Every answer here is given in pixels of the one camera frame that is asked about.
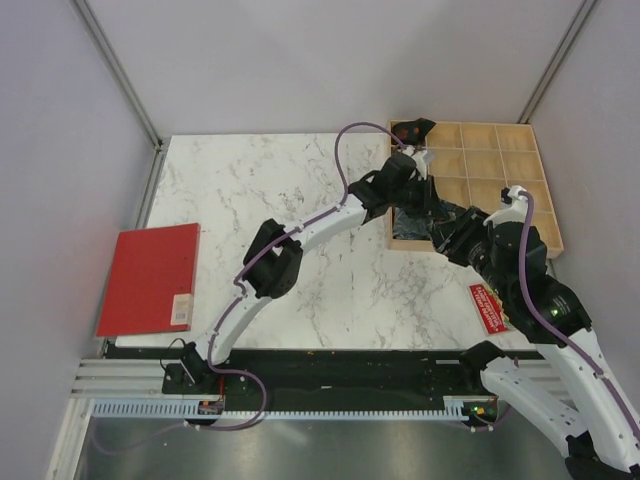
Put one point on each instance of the red flat box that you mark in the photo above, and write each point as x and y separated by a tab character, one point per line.
151	284

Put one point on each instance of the grey blue rolled tie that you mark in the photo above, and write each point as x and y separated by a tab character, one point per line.
405	227

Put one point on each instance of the red treehouse children's book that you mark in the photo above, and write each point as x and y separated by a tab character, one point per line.
489	309

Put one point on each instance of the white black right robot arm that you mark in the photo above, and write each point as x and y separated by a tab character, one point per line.
598	436

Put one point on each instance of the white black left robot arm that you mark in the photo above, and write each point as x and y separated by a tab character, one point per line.
272	263

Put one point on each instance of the grey right frame post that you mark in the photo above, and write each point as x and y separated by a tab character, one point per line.
566	44

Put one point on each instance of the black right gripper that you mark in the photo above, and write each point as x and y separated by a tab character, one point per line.
454	234

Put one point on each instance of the dark blue floral tie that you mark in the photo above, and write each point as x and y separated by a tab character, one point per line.
440	210

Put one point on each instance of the wooden compartment tray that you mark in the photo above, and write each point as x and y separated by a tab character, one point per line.
474	162

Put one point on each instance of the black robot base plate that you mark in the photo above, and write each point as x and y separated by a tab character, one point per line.
256	378

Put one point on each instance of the white slotted cable duct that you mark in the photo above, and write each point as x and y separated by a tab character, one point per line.
193	409

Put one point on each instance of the grey aluminium frame post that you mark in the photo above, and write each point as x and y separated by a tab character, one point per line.
117	71

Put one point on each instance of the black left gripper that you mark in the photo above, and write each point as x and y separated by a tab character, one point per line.
428	192

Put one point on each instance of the black orange rolled tie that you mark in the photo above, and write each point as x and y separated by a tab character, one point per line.
414	132

